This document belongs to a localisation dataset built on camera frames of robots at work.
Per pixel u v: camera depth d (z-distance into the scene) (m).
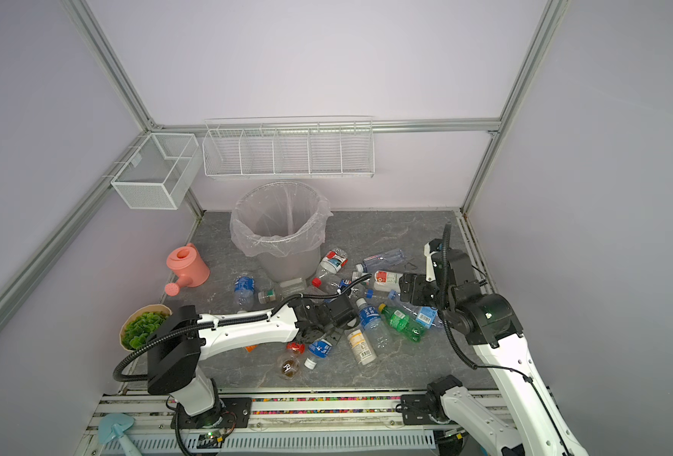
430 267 0.60
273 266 0.98
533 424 0.37
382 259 1.04
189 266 0.91
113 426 0.71
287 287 0.97
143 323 0.78
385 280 0.93
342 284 0.92
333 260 1.00
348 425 0.73
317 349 0.79
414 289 0.59
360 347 0.80
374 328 0.83
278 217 1.00
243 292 0.92
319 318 0.62
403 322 0.85
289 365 0.81
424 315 0.87
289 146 0.97
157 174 0.93
